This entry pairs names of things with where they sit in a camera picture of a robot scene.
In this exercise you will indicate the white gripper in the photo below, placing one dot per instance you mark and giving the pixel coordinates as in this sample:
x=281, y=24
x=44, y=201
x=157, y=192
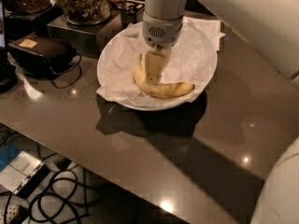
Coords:
x=163, y=32

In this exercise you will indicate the yellow banana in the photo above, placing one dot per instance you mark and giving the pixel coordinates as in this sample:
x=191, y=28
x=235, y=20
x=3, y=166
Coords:
x=161, y=91

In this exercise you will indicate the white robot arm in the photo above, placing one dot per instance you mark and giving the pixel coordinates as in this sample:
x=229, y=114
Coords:
x=272, y=28

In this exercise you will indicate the white bowl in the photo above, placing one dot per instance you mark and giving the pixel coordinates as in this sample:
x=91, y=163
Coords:
x=208, y=56

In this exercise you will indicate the white crumpled paper liner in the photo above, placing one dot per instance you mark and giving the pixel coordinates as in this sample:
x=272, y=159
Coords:
x=187, y=62

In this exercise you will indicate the white paper sheet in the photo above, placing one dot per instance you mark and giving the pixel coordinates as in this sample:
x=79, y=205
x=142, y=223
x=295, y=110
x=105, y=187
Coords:
x=212, y=28

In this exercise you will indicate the dark metal stand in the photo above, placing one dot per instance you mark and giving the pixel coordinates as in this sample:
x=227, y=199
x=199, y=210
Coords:
x=89, y=41

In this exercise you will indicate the glass jar of granola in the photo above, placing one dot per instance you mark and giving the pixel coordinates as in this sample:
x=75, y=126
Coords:
x=85, y=12

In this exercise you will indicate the black device with label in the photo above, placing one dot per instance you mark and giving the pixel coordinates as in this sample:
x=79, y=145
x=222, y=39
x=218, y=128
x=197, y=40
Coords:
x=43, y=57

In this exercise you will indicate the black monitor base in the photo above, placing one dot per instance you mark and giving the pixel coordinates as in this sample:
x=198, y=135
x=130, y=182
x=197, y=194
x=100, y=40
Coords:
x=8, y=78

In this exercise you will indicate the blue and white box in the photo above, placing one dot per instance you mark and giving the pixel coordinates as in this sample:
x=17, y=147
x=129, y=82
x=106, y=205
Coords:
x=20, y=172

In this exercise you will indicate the grey power strip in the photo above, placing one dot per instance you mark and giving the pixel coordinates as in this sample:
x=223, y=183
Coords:
x=15, y=214

